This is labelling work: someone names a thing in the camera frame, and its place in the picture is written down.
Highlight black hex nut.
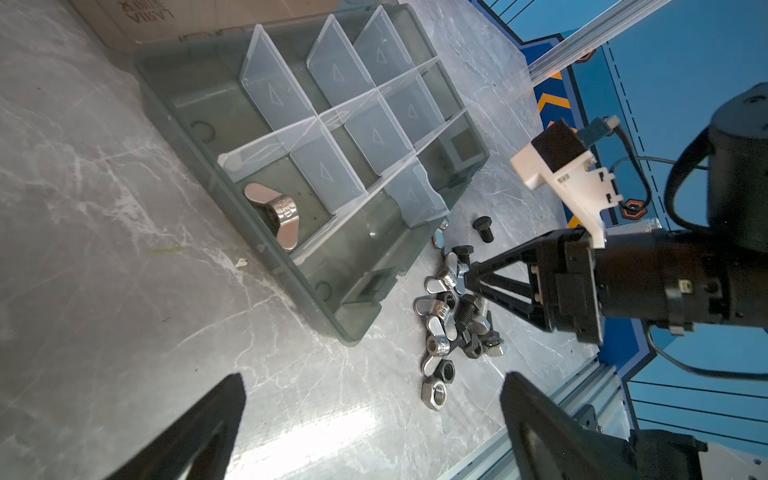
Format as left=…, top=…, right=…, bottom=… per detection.
left=433, top=358, right=456, bottom=385

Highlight silver hex nut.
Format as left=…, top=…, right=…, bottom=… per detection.
left=421, top=378, right=447, bottom=411

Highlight grey plastic organizer box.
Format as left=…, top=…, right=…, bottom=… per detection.
left=65, top=0, right=491, bottom=347

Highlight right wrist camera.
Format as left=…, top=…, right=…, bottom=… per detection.
left=510, top=116, right=623, bottom=249

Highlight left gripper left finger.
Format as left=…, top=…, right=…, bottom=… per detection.
left=109, top=373, right=246, bottom=479

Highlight pile of screws and nuts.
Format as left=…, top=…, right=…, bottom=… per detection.
left=413, top=219, right=505, bottom=379

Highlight black bolt far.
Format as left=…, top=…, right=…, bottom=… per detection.
left=472, top=216, right=494, bottom=244

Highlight aluminium front rail frame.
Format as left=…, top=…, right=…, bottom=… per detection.
left=441, top=358, right=639, bottom=479

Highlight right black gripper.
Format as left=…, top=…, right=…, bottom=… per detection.
left=464, top=230, right=729, bottom=344

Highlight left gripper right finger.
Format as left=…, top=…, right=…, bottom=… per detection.
left=500, top=372, right=636, bottom=479

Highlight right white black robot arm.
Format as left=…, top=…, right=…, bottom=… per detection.
left=465, top=84, right=767, bottom=345

